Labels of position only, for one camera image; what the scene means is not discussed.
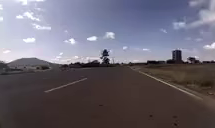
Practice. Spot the tall dark tree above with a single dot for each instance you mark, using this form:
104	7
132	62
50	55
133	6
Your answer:
105	56

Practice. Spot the low dark tree line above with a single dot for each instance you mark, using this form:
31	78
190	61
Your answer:
85	64

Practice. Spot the grey asphalt road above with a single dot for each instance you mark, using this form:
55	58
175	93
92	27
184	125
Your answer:
108	100

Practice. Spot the white dashed centre line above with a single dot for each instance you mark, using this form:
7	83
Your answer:
65	85

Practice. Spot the low dark bushes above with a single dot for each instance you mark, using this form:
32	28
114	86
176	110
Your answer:
161	62

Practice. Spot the white road edge line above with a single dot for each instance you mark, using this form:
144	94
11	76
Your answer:
168	85

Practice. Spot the tall tower building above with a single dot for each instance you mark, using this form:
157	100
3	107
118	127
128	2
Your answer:
176	55

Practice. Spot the dark hill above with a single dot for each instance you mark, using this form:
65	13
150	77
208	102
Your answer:
28	61

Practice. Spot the dry grass verge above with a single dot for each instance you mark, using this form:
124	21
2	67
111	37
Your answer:
188	75

